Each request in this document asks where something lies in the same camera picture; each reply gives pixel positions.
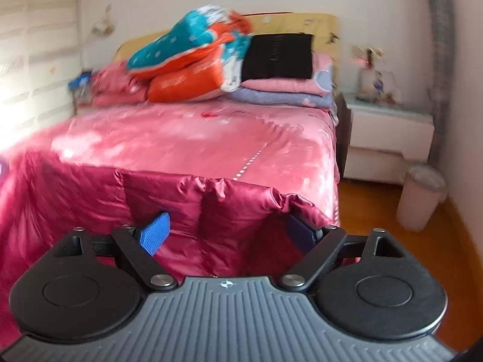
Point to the yellow printed headboard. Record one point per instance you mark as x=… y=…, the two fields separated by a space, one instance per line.
x=290 y=24

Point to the pink folded blanket with hearts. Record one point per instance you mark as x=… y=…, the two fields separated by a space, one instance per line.
x=113 y=85

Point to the wall hanging ornament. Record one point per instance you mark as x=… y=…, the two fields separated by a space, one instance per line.
x=103 y=22

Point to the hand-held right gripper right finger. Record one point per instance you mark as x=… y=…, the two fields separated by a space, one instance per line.
x=300 y=233

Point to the crimson down jacket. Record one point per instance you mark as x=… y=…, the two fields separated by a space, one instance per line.
x=226 y=218

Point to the black pillow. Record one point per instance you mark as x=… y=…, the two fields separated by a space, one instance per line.
x=277 y=56

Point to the grey flexible pipe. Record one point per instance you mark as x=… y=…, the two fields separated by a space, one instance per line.
x=441 y=64

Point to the white nightstand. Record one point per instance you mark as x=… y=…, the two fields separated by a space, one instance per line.
x=388 y=135

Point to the blue box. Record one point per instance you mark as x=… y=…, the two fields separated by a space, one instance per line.
x=80 y=81

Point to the ornament on nightstand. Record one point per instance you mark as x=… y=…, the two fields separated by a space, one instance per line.
x=373 y=79

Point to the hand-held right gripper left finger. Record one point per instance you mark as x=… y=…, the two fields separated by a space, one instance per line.
x=153 y=235

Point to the teal and orange quilt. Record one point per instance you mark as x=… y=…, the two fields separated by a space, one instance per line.
x=196 y=52

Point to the bed with pink fleece blanket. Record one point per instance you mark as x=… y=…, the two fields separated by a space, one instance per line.
x=196 y=135

